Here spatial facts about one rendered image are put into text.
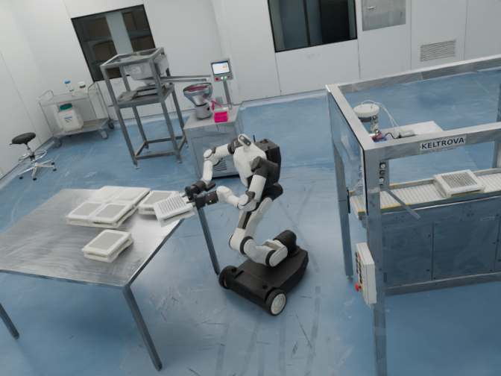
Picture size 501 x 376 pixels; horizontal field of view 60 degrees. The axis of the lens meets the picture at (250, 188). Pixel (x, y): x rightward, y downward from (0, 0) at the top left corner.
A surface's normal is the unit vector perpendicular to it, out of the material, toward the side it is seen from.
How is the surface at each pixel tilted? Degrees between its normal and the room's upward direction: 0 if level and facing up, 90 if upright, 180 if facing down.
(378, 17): 90
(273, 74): 90
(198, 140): 90
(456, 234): 91
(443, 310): 0
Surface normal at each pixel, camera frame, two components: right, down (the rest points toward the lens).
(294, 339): -0.18, -0.86
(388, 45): -0.07, 0.49
